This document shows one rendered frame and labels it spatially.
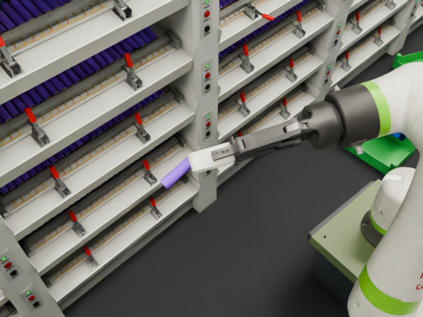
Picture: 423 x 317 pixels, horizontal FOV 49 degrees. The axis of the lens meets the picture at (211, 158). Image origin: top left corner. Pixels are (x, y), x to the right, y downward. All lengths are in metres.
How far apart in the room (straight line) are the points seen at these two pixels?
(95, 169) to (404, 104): 0.82
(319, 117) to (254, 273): 1.06
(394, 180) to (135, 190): 0.76
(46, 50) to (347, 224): 0.98
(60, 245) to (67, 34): 0.64
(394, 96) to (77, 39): 0.63
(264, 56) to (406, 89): 0.89
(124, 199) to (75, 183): 0.24
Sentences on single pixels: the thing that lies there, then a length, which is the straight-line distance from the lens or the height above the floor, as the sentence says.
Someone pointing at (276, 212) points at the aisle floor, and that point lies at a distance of 1.86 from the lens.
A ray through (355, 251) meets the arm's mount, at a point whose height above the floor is 0.32.
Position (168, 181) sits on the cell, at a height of 0.96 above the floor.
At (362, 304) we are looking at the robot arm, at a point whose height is 0.68.
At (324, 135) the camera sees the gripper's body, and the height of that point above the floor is 1.01.
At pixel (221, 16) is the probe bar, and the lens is 1.37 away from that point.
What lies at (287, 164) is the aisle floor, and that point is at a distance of 2.01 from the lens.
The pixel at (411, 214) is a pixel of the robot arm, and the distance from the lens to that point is 0.80.
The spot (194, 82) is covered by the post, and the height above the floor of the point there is 0.67.
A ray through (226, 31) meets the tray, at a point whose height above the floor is 0.76.
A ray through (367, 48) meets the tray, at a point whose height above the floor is 0.16.
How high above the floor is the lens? 1.54
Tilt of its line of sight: 50 degrees down
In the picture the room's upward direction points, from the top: straight up
